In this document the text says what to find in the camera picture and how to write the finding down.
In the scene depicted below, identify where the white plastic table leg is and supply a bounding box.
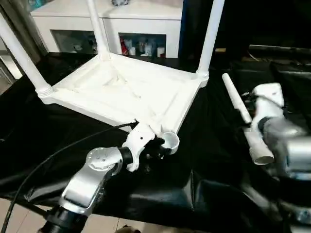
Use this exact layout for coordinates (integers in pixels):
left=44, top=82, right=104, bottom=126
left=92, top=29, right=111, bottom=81
left=222, top=73, right=275, bottom=166
left=0, top=16, right=53, bottom=98
left=197, top=0, right=225, bottom=80
left=86, top=0, right=112, bottom=63

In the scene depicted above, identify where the white plastic table top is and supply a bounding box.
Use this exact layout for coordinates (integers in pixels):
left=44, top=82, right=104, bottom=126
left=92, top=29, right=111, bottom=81
left=36, top=52, right=210, bottom=155

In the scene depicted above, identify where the black work mat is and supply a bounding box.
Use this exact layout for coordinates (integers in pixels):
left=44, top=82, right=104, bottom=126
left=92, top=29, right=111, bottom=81
left=0, top=50, right=311, bottom=233

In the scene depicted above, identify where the large black case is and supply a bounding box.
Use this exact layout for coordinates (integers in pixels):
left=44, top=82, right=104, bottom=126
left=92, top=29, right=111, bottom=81
left=181, top=0, right=311, bottom=56

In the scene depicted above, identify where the white glass-door cabinet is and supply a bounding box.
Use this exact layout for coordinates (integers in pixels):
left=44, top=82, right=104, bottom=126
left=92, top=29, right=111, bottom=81
left=30, top=0, right=183, bottom=59

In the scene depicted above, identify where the grey curtain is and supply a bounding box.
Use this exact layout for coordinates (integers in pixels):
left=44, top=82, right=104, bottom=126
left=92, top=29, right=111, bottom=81
left=0, top=0, right=47, bottom=64

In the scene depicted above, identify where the teal patterned packet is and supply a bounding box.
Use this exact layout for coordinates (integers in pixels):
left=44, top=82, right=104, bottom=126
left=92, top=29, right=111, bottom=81
left=28, top=0, right=49, bottom=12

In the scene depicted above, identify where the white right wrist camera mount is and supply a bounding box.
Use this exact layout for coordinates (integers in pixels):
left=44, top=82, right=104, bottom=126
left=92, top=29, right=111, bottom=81
left=250, top=83, right=285, bottom=133

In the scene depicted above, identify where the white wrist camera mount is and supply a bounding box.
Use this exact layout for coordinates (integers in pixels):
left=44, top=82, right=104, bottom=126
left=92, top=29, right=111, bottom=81
left=250, top=83, right=285, bottom=133
left=121, top=121, right=156, bottom=172

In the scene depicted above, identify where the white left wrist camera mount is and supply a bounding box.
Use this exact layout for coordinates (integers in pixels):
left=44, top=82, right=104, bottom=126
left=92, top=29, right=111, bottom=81
left=121, top=121, right=156, bottom=172

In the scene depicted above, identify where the black metal frame bar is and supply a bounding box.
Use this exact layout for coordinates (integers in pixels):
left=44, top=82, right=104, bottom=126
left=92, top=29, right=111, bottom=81
left=24, top=203, right=49, bottom=219

